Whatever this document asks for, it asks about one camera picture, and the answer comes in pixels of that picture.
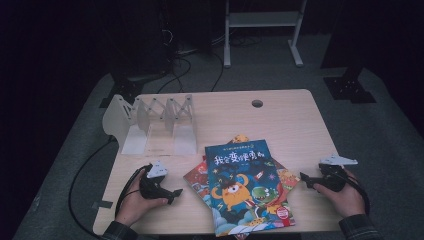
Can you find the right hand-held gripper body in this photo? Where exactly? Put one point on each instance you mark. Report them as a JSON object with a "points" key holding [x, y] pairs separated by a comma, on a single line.
{"points": [[333, 181]]}

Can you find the grey tape strip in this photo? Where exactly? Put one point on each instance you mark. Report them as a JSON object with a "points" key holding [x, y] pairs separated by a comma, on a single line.
{"points": [[101, 204]]}

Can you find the patchwork animals picture book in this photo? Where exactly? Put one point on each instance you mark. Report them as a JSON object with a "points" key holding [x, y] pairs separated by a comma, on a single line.
{"points": [[196, 180]]}

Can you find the person's left hand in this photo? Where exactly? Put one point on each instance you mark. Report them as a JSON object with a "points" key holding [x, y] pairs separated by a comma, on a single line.
{"points": [[133, 206]]}

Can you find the white expandable book rack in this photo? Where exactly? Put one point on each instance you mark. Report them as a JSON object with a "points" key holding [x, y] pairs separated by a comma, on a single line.
{"points": [[133, 140]]}

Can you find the black stand base with post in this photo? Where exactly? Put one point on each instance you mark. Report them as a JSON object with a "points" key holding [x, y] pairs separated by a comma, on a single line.
{"points": [[350, 88]]}

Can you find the red picture book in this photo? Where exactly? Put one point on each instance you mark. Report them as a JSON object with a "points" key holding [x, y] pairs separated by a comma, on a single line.
{"points": [[204, 160]]}

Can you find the white metal desk frame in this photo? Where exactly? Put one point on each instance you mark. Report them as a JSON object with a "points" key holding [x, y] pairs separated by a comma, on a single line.
{"points": [[263, 19]]}

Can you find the person's right hand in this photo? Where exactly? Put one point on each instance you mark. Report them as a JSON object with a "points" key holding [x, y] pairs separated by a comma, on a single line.
{"points": [[350, 200]]}

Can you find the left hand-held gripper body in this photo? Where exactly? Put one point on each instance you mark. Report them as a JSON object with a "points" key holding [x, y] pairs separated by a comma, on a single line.
{"points": [[150, 188]]}

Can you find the black flat stand base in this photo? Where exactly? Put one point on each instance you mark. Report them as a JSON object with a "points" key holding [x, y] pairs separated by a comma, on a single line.
{"points": [[123, 90]]}

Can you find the blue monster picture book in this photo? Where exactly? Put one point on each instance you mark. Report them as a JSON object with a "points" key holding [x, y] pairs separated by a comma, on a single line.
{"points": [[233, 173]]}

